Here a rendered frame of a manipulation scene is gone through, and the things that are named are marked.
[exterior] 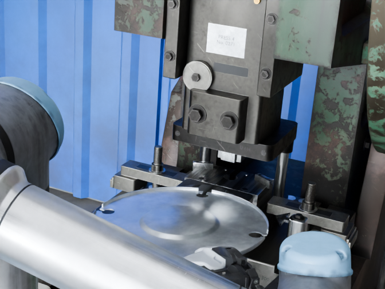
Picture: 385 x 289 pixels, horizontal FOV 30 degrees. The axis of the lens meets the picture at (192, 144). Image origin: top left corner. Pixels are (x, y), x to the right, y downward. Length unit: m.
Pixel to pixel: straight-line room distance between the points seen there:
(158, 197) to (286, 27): 0.37
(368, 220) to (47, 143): 0.91
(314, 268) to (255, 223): 0.46
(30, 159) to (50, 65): 2.18
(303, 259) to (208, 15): 0.61
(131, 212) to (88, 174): 1.80
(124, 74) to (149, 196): 1.50
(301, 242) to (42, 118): 0.31
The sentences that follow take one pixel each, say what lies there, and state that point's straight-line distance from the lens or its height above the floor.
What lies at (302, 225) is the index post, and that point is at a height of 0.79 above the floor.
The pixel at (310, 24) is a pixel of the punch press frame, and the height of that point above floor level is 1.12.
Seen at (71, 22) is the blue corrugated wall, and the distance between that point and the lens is 2.87.
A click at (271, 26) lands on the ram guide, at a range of 1.17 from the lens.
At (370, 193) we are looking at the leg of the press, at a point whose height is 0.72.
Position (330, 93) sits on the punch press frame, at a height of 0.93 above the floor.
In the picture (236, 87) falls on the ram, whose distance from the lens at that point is 1.25.
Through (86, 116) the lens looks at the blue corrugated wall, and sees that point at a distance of 2.91.
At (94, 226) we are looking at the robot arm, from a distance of 0.66.
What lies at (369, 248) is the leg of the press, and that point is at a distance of 1.59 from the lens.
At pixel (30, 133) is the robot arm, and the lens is 0.79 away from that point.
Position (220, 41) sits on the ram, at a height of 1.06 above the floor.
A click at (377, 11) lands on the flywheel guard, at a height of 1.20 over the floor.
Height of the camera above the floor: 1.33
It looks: 21 degrees down
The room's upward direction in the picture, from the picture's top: 4 degrees clockwise
